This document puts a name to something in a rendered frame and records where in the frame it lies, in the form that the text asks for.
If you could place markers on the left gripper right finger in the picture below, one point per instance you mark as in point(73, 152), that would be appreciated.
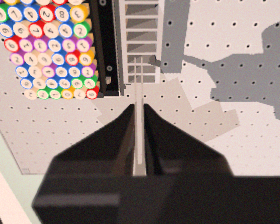
point(177, 153)

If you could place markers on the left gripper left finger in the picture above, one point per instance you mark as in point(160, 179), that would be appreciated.
point(103, 151)

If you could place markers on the black vial rack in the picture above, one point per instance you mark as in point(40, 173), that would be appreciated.
point(93, 9)

